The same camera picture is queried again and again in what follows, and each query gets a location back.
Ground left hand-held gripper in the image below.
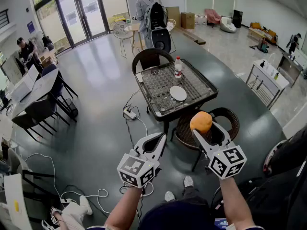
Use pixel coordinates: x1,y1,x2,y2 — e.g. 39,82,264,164
117,132,167,189

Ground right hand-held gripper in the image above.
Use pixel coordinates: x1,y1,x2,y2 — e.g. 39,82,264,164
192,121,248,180

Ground orange fruit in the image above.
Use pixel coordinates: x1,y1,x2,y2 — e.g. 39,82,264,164
189,111,213,134

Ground white round plate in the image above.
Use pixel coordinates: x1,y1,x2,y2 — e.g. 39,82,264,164
169,85,187,102

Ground person's right forearm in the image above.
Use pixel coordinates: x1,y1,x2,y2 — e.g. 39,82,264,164
219,176,256,228

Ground person's left forearm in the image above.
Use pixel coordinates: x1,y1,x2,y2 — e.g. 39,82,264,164
104,185,150,230

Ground dark wicker chair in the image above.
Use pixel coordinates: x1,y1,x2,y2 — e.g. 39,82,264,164
131,48,175,76
170,107,240,172

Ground person's right grey shoe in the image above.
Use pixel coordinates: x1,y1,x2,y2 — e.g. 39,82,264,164
183,175,194,188

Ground person's grey shoe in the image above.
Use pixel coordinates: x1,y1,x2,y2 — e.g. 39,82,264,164
164,190,176,202
183,175,194,188

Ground person's left grey shoe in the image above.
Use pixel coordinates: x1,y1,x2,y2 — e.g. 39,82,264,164
164,190,176,202

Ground wicker glass-top table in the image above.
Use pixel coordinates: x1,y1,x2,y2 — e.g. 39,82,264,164
134,58,219,131

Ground person's dark clothing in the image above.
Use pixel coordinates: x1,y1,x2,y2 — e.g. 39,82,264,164
138,185,218,230

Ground black bag pink trim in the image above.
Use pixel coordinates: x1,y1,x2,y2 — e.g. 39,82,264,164
263,126,307,177

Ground clear plastic bottle red cap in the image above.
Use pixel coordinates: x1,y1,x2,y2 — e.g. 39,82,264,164
174,56,183,79

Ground white console table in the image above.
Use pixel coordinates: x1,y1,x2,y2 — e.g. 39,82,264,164
246,59,290,109

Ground blue-screen device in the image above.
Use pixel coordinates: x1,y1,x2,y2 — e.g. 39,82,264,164
214,218,228,230

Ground white beanbag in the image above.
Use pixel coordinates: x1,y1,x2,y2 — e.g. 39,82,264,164
220,17,237,34

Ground yellow sofa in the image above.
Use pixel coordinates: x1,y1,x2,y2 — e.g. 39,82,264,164
248,22,278,45

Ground round light wooden table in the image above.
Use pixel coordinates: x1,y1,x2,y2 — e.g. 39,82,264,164
124,23,144,54

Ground dark blue chair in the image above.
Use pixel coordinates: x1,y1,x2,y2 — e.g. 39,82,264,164
11,113,44,142
24,97,71,131

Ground cardboard box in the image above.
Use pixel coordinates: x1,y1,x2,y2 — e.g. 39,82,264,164
180,11,195,30

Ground pink armchair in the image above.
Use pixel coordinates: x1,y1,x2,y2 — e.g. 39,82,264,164
204,8,223,28

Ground black cabinet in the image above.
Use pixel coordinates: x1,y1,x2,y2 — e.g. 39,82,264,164
232,9,243,29

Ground dark grey desk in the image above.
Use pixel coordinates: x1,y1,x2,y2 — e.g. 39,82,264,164
11,68,79,123

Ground white box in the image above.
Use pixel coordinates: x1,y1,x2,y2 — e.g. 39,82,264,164
11,65,40,103

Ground glass double door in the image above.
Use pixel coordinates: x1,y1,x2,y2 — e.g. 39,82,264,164
54,0,110,48

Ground black cable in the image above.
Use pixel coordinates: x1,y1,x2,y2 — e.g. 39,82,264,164
123,87,144,225

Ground black wire waste bin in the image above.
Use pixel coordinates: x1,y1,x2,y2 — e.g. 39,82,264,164
62,98,79,119

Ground long white cable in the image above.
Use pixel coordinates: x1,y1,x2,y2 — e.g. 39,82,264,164
25,153,111,214

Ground white wire chair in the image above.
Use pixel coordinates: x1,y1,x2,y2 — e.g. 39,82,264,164
165,19,177,54
112,21,134,58

